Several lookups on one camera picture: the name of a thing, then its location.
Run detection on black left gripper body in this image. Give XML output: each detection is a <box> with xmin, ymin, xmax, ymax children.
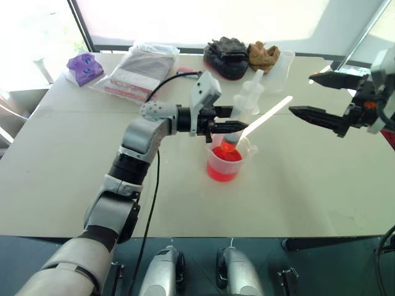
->
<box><xmin>197</xmin><ymin>106</ymin><xmax>217</xmax><ymax>143</ymax></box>

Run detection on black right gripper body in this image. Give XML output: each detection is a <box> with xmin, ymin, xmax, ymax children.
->
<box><xmin>348</xmin><ymin>75</ymin><xmax>386</xmax><ymax>127</ymax></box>

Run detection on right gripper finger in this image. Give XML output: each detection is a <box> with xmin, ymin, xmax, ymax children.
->
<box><xmin>309</xmin><ymin>72</ymin><xmax>362</xmax><ymax>91</ymax></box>
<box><xmin>289</xmin><ymin>105</ymin><xmax>352</xmax><ymax>138</ymax></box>

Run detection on clear syringe with white plunger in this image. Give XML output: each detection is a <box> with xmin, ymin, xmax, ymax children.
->
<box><xmin>220</xmin><ymin>95</ymin><xmax>293</xmax><ymax>154</ymax></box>

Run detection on plastic cup with red liquid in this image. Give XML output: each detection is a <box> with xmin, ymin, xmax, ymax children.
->
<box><xmin>205</xmin><ymin>135</ymin><xmax>259</xmax><ymax>183</ymax></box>

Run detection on red object at table edge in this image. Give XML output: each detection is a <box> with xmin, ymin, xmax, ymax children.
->
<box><xmin>380</xmin><ymin>129</ymin><xmax>395</xmax><ymax>151</ymax></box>

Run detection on black glove with red edge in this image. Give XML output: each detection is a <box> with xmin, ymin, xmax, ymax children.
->
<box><xmin>202</xmin><ymin>36</ymin><xmax>249</xmax><ymax>81</ymax></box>

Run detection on slanted metal pole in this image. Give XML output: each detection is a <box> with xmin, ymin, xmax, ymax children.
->
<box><xmin>338</xmin><ymin>0</ymin><xmax>393</xmax><ymax>70</ymax></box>

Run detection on large clear plastic beaker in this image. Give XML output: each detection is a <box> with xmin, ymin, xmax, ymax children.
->
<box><xmin>264</xmin><ymin>51</ymin><xmax>296</xmax><ymax>93</ymax></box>

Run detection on crumpled brown cloth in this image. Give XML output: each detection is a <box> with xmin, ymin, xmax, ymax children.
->
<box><xmin>246</xmin><ymin>41</ymin><xmax>281</xmax><ymax>74</ymax></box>

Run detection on clear bag of packets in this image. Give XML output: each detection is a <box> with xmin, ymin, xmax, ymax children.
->
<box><xmin>89</xmin><ymin>41</ymin><xmax>181</xmax><ymax>102</ymax></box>

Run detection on purple plastic bag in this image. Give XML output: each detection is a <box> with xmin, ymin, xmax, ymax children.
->
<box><xmin>64</xmin><ymin>52</ymin><xmax>104</xmax><ymax>88</ymax></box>

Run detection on silver rounded robot leg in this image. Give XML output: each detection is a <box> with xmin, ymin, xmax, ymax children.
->
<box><xmin>138</xmin><ymin>245</ymin><xmax>186</xmax><ymax>296</ymax></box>
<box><xmin>215</xmin><ymin>246</ymin><xmax>264</xmax><ymax>296</ymax></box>

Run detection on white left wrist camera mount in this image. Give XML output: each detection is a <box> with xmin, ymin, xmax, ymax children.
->
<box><xmin>189</xmin><ymin>70</ymin><xmax>223</xmax><ymax>137</ymax></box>

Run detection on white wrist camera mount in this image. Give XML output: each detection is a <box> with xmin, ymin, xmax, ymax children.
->
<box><xmin>367</xmin><ymin>49</ymin><xmax>395</xmax><ymax>134</ymax></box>
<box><xmin>189</xmin><ymin>70</ymin><xmax>223</xmax><ymax>137</ymax></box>

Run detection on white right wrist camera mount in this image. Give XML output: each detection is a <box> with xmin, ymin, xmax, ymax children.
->
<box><xmin>367</xmin><ymin>49</ymin><xmax>395</xmax><ymax>134</ymax></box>

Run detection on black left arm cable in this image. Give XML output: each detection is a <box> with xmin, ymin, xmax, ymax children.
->
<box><xmin>127</xmin><ymin>70</ymin><xmax>204</xmax><ymax>296</ymax></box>

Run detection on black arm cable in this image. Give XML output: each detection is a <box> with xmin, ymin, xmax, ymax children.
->
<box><xmin>374</xmin><ymin>224</ymin><xmax>395</xmax><ymax>296</ymax></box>
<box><xmin>127</xmin><ymin>70</ymin><xmax>204</xmax><ymax>296</ymax></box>

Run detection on black table frame bracket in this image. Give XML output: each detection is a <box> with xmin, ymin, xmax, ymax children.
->
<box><xmin>282</xmin><ymin>236</ymin><xmax>385</xmax><ymax>252</ymax></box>

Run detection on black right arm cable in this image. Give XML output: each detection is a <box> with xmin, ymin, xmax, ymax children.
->
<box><xmin>374</xmin><ymin>224</ymin><xmax>395</xmax><ymax>296</ymax></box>

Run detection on black window frame post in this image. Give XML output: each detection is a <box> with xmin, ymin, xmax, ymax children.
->
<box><xmin>66</xmin><ymin>0</ymin><xmax>95</xmax><ymax>52</ymax></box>

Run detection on small black bracket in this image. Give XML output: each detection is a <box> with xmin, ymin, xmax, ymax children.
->
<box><xmin>276</xmin><ymin>266</ymin><xmax>301</xmax><ymax>296</ymax></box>
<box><xmin>110</xmin><ymin>261</ymin><xmax>126</xmax><ymax>296</ymax></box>

